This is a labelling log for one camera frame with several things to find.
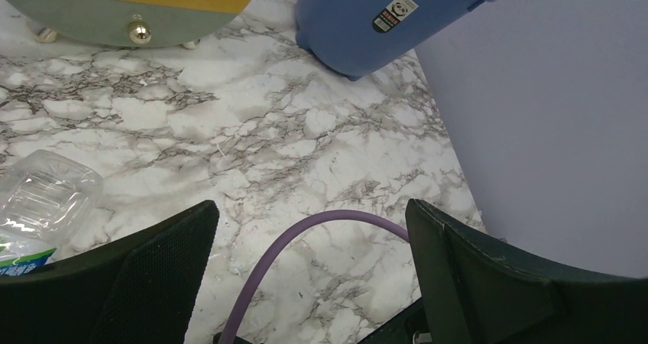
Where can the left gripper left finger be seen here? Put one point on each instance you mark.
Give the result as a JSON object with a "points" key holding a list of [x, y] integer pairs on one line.
{"points": [[138, 289]]}

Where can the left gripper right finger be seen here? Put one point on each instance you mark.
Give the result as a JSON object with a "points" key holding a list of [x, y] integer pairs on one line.
{"points": [[477, 289]]}

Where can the blue green label bottle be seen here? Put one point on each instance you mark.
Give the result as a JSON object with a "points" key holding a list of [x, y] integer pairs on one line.
{"points": [[45, 198]]}

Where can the blue plastic bin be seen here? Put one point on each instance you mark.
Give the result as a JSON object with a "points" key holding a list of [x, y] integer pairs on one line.
{"points": [[357, 37]]}

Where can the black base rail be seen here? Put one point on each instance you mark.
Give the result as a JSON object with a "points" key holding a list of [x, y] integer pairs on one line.
{"points": [[401, 328]]}

